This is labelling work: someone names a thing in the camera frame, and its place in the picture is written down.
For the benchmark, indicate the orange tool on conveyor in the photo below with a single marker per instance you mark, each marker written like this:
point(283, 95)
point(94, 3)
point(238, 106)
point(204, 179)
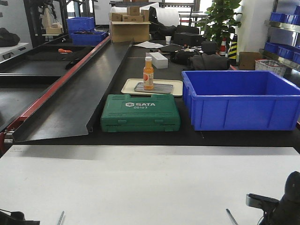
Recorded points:
point(64, 51)

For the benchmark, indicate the white paper cup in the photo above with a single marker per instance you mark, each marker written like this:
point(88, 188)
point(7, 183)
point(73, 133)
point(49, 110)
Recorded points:
point(168, 40)

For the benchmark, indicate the black yellow striped cone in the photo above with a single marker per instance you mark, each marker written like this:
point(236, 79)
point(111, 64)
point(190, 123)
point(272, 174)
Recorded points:
point(232, 52)

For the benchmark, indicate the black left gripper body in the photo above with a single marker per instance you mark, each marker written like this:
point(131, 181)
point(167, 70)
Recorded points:
point(15, 218)

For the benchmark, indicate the green SATA tool case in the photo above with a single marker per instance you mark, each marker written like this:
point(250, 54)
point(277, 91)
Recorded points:
point(123, 113)

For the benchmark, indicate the green potted plant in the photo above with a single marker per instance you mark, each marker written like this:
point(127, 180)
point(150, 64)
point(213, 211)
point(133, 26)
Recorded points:
point(221, 20)

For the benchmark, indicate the large blue plastic bin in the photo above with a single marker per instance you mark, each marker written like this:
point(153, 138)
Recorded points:
point(240, 100)

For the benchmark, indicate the orange juice bottle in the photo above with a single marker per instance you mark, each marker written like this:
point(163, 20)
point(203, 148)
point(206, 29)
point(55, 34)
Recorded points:
point(148, 74)

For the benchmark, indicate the long black metal chute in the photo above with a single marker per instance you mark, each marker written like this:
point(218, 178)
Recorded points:
point(72, 109)

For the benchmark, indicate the screwdriver green black handle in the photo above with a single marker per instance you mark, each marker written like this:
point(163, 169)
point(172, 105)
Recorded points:
point(232, 219)
point(60, 218)

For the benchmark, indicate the red white traffic cone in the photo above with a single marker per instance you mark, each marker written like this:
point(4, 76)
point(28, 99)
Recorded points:
point(222, 50)

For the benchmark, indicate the brown cardboard box on floor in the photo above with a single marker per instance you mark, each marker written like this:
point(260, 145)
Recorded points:
point(247, 60)

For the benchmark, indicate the dark grey clothing pile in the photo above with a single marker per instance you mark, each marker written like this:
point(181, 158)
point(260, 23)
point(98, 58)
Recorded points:
point(209, 62)

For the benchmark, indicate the upper blue crate stacked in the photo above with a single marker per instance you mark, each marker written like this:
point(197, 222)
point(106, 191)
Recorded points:
point(80, 24)

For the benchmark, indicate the large open cardboard box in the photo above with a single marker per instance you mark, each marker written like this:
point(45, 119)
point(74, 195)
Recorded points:
point(128, 31)

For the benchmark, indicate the small grey metal tray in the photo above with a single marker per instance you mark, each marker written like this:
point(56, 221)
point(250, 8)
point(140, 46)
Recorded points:
point(157, 88)

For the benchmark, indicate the white rectangular box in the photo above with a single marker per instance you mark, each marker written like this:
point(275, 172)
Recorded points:
point(158, 60)

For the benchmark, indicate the blue crate on conveyor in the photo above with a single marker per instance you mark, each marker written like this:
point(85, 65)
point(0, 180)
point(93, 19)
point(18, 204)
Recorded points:
point(88, 38)

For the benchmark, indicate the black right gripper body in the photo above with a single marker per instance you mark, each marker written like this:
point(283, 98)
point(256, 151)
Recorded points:
point(280, 212)

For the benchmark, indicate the cream plastic tray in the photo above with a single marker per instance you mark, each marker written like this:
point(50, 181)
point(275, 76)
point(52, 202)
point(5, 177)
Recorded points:
point(130, 84)

